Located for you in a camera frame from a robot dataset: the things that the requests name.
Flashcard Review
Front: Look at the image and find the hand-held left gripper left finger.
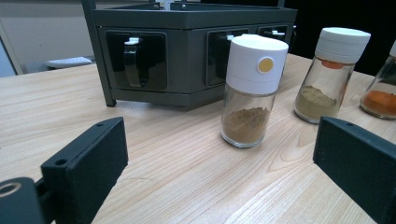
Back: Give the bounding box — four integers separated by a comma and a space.
40, 117, 129, 224

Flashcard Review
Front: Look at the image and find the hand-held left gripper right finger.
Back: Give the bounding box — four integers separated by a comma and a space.
312, 116, 396, 224

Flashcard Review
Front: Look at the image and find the spice jar with orange powder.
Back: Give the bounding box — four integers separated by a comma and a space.
359, 40, 396, 120

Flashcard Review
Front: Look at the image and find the spice jar with olive powder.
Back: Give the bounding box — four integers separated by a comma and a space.
293, 26, 372, 125

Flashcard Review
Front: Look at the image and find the spice jar with yellow dot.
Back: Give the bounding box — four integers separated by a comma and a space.
220, 33, 290, 148

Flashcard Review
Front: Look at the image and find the dark grey spice rack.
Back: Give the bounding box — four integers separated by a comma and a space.
81, 0, 298, 110

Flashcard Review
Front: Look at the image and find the white flat device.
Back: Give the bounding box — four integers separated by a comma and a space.
45, 56, 94, 70

